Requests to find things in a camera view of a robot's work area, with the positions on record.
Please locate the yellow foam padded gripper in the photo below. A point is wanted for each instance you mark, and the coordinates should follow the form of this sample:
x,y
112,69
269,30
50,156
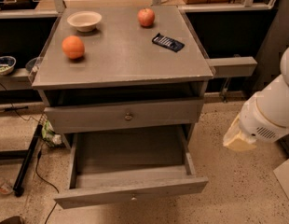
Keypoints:
x,y
258,121

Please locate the grey drawer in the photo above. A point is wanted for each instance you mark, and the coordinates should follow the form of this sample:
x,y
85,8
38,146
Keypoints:
x,y
114,116
129,165

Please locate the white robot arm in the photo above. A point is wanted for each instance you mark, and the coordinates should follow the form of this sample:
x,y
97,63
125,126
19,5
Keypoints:
x,y
263,117

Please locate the grey wooden drawer cabinet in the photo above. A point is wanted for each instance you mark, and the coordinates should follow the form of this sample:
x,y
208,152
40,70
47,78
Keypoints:
x,y
122,64

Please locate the grey top drawer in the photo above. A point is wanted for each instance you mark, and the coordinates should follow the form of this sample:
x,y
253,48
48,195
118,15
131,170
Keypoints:
x,y
114,116

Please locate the grey side shelf bar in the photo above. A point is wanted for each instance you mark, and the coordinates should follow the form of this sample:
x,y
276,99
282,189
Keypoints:
x,y
232,67

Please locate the dark blue snack packet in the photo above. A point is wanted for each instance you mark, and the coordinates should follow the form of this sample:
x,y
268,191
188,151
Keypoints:
x,y
167,42

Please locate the red apple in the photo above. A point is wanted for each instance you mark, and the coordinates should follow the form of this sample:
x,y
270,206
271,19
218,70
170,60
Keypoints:
x,y
146,17

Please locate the green white crumpled bag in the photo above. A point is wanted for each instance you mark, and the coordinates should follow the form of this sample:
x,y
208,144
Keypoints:
x,y
49,136

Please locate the orange fruit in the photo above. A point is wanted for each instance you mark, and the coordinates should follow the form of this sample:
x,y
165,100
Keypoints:
x,y
73,47

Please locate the white empty bowl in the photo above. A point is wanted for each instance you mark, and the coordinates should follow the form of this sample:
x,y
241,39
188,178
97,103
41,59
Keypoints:
x,y
84,21

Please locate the small clear bowl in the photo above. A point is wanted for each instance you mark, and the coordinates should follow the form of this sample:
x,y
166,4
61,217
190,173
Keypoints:
x,y
33,65

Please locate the black metal stand leg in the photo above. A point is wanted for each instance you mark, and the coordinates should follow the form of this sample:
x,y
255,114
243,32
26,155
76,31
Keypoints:
x,y
18,188

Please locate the crumpled plastic wrapper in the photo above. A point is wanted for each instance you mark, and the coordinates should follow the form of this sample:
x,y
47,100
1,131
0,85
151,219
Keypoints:
x,y
5,186

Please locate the blue patterned bowl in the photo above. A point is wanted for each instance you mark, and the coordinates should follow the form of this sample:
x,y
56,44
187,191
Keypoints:
x,y
7,64

